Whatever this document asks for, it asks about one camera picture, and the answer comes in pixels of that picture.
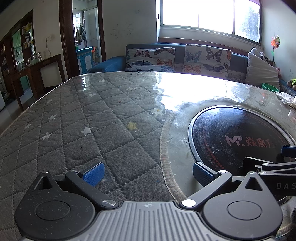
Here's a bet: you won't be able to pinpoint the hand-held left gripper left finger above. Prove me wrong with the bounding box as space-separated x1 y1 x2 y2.
33 162 118 211

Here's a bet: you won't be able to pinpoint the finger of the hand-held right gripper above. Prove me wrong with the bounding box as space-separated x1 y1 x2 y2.
242 156 296 180
281 145 296 158

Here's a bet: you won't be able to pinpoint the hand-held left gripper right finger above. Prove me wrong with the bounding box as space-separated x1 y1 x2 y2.
179 162 267 210

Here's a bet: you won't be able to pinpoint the hanging grey clothes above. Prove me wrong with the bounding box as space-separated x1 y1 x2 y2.
76 23 87 45

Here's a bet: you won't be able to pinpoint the round black induction cooktop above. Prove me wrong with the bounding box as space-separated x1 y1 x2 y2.
188 105 296 207

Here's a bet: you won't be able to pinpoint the grey quilted star table cover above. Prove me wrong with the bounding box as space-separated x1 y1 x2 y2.
0 71 296 241

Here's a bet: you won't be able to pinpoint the crumpled white plastic bag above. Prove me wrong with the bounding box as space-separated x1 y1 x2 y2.
275 91 296 109

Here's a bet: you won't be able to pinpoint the green plastic basin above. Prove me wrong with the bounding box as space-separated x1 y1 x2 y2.
261 83 280 92

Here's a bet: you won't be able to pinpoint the grey pillow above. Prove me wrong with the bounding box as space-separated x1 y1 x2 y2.
245 52 280 90

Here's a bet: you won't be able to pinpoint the black and white plush toy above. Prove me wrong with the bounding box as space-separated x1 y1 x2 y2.
251 47 275 67

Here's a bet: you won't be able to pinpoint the colourful pinwheel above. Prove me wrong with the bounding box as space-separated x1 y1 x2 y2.
270 34 281 65

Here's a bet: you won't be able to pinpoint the butterfly print cushion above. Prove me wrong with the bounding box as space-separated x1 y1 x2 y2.
183 44 232 80
125 47 176 73

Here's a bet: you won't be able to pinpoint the blue sofa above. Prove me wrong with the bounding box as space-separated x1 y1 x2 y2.
87 43 296 98

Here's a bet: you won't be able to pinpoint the blue and white cabinet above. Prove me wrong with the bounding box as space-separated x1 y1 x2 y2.
76 46 96 75

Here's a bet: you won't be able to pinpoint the dark wooden cabinet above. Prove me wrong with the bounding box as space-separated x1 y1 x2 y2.
0 9 67 112

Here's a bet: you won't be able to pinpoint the window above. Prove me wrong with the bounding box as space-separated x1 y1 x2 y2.
156 0 264 45

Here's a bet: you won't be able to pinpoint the boxes on cabinet shelf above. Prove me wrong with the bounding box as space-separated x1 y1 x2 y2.
22 22 35 50

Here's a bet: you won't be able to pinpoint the dark wooden door frame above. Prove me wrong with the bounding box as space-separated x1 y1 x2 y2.
59 0 107 80

